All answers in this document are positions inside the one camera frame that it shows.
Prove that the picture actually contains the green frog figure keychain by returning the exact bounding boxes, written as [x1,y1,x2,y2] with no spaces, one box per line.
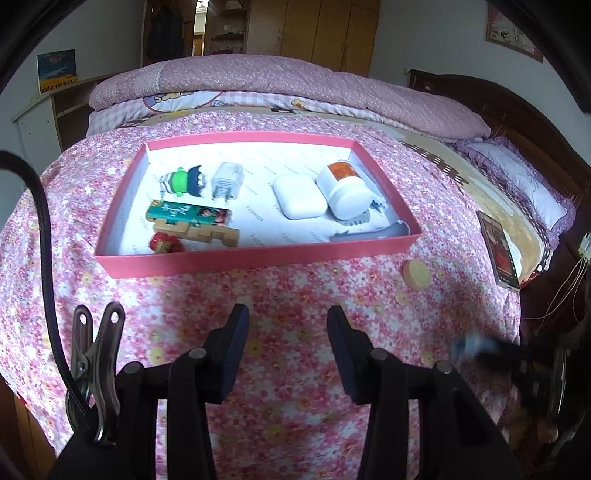
[157,165,211,197]

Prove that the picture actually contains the dark wooden headboard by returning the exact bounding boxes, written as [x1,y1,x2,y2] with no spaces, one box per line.
[409,69,591,217]

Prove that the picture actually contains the blue and yellow picture book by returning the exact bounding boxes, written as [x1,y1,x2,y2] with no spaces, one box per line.
[36,48,78,95]

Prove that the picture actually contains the pink cardboard box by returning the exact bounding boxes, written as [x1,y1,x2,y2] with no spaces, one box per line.
[95,130,423,279]

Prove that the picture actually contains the pink floral bedsheet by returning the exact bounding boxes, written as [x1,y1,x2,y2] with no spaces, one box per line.
[0,111,522,480]

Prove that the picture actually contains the blue grey curved plastic piece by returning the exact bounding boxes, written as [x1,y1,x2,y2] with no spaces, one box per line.
[329,220,411,243]

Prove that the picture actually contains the red translucent toy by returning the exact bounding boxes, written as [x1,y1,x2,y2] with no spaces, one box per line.
[148,232,186,254]

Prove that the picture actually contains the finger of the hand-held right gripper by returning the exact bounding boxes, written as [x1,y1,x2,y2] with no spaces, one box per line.
[475,339,555,374]

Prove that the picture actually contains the dark hanging coat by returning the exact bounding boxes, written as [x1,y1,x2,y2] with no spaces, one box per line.
[147,0,185,65]

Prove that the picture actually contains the thin white cables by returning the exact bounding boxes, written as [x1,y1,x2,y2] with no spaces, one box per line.
[524,231,591,324]

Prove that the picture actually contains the wooden puzzle piece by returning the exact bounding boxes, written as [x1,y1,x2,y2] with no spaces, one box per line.
[154,217,241,247]

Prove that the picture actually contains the wooden corner shelf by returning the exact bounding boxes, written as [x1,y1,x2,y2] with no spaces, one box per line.
[203,0,250,56]

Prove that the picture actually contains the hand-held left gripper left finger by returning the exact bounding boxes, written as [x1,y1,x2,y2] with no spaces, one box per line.
[115,303,250,480]

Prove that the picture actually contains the cartoon printed checked sheet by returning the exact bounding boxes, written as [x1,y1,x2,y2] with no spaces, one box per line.
[88,88,444,137]

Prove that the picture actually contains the beige mat with brown print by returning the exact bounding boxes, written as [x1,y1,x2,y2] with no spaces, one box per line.
[360,117,561,287]

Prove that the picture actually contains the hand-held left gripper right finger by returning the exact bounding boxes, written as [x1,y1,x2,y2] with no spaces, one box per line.
[327,305,522,480]

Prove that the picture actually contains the round wooden lid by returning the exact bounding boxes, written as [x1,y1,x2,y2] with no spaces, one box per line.
[403,259,432,289]

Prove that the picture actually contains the metal spring clip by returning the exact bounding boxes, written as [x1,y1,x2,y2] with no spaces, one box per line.
[66,302,126,446]

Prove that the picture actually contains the green printed card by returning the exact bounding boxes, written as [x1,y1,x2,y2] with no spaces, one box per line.
[145,200,233,230]

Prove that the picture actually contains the pink folded quilt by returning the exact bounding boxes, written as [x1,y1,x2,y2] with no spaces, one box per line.
[88,54,491,141]

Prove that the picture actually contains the white side shelf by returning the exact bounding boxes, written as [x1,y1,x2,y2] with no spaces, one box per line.
[11,74,114,153]

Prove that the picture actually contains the black cable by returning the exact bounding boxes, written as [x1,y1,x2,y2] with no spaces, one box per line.
[0,151,100,430]

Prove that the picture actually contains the white bottle with orange label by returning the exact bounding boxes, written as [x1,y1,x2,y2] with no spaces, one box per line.
[316,160,372,220]

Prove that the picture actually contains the purple frilled pillow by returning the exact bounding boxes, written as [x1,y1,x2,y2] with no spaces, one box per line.
[455,135,577,245]

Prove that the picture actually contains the framed wall picture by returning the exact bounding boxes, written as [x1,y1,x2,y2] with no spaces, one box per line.
[485,0,546,63]

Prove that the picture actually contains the white charger plug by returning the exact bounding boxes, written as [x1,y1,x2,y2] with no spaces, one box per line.
[210,161,245,204]

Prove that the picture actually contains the wooden wardrobe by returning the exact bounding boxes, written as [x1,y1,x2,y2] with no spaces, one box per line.
[247,0,382,77]

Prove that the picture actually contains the smartphone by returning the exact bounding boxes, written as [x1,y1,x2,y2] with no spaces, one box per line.
[476,211,522,291]

